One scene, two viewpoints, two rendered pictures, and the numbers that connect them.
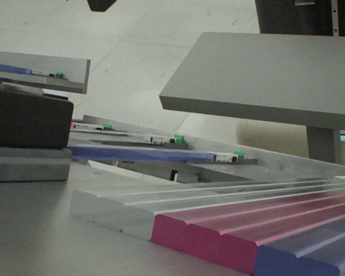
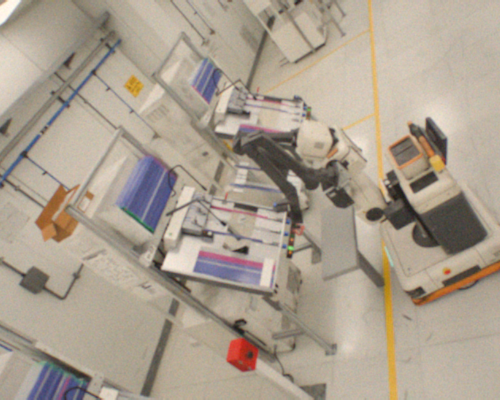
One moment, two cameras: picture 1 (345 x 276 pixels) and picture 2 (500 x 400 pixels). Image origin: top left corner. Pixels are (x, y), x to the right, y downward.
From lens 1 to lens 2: 2.78 m
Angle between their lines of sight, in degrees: 70
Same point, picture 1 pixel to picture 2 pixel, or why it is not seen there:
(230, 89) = (325, 222)
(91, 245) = (195, 249)
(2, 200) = (200, 242)
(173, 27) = (493, 136)
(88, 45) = (457, 119)
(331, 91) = (328, 242)
